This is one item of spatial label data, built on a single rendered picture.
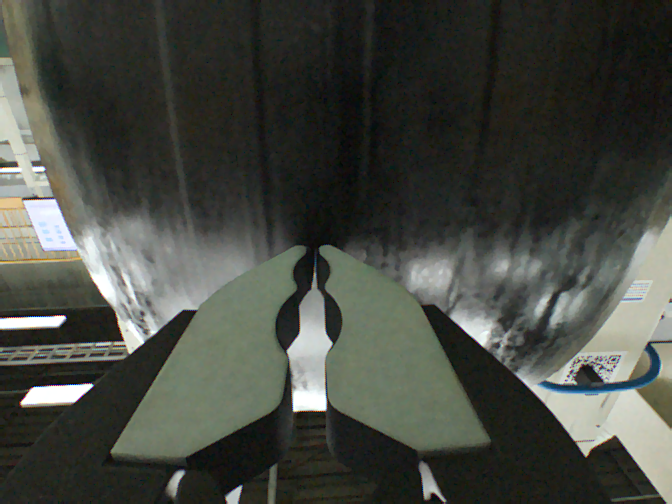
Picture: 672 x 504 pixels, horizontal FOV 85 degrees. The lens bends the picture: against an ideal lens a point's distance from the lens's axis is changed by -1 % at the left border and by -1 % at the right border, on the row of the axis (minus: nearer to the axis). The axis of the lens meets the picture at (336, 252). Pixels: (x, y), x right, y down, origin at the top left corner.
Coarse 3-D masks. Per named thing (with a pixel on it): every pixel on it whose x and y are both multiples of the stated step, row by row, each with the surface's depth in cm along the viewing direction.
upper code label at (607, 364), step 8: (592, 352) 47; (600, 352) 47; (608, 352) 47; (616, 352) 47; (624, 352) 47; (576, 360) 47; (584, 360) 47; (592, 360) 47; (600, 360) 47; (608, 360) 47; (616, 360) 47; (568, 368) 48; (576, 368) 48; (600, 368) 48; (608, 368) 48; (616, 368) 48; (568, 376) 49; (600, 376) 49; (608, 376) 49
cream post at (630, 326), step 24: (648, 264) 41; (624, 312) 44; (648, 312) 44; (600, 336) 45; (624, 336) 46; (648, 336) 46; (624, 360) 48; (552, 408) 52; (576, 408) 52; (600, 408) 52; (576, 432) 54
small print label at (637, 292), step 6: (636, 282) 42; (642, 282) 42; (648, 282) 42; (630, 288) 42; (636, 288) 42; (642, 288) 42; (648, 288) 42; (630, 294) 42; (636, 294) 42; (642, 294) 42; (624, 300) 43; (630, 300) 43; (636, 300) 43; (642, 300) 43
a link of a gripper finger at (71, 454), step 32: (160, 352) 8; (96, 384) 7; (128, 384) 7; (64, 416) 7; (96, 416) 7; (128, 416) 7; (32, 448) 6; (64, 448) 6; (96, 448) 6; (32, 480) 6; (64, 480) 6; (96, 480) 6; (128, 480) 6; (160, 480) 6
